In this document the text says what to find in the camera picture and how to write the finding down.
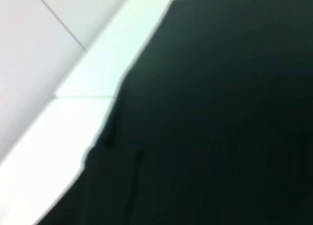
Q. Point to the black shirt with FREE print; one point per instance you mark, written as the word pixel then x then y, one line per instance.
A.
pixel 207 112

